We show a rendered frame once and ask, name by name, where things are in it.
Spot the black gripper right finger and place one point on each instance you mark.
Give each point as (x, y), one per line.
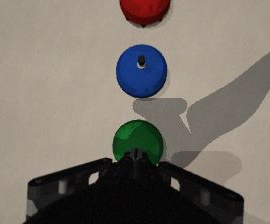
(226, 205)

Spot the red dome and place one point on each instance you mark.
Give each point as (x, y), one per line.
(144, 12)

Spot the blue bell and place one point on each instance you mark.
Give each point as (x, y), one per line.
(141, 71)

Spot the green dome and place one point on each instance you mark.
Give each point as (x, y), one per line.
(138, 134)

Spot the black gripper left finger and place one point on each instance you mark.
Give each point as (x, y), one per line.
(43, 190)

